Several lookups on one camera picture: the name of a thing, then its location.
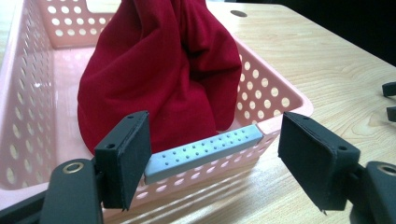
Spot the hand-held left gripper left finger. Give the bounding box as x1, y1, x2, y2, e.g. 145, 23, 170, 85
93, 110, 153, 212

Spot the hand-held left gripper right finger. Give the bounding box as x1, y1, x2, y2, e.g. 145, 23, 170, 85
277, 111, 361, 213

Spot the dark red cloth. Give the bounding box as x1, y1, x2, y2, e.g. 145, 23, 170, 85
77, 0, 243, 156

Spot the pink perforated plastic basket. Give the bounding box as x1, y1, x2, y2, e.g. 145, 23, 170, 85
0, 0, 315, 220

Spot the grey dotted bar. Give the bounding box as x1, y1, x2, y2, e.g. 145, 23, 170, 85
144, 123, 264, 185

